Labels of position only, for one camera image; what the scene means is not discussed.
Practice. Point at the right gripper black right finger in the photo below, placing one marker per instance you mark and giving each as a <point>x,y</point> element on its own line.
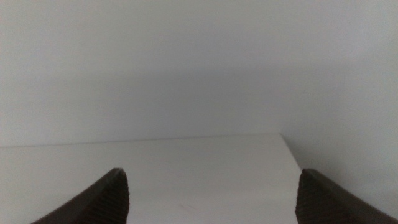
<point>323,202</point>

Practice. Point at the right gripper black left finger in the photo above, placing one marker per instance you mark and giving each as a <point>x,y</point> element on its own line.
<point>105,202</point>

